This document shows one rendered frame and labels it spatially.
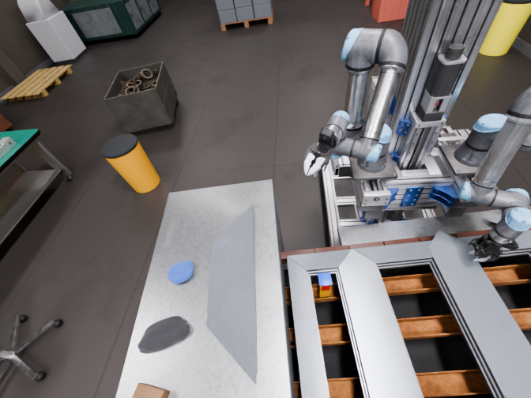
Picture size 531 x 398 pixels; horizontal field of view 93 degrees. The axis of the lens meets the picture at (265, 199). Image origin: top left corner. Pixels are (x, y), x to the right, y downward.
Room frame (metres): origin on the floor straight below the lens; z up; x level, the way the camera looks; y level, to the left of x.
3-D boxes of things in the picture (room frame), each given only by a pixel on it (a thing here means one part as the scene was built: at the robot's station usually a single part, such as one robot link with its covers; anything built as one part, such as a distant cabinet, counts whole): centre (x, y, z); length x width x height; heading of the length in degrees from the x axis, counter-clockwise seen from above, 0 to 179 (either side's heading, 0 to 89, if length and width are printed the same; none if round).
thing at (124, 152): (2.39, 1.38, 0.30); 0.39 x 0.38 x 0.61; 77
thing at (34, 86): (6.42, 4.35, 0.06); 1.39 x 0.96 x 0.13; 167
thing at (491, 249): (0.37, -0.87, 1.01); 0.09 x 0.08 x 0.12; 83
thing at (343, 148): (0.81, -0.36, 1.33); 0.11 x 0.08 x 0.11; 51
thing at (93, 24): (9.60, 3.09, 0.42); 2.13 x 1.95 x 0.84; 167
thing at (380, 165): (0.94, -0.62, 1.09); 0.15 x 0.15 x 0.10
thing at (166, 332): (0.30, 0.49, 1.06); 0.20 x 0.10 x 0.03; 98
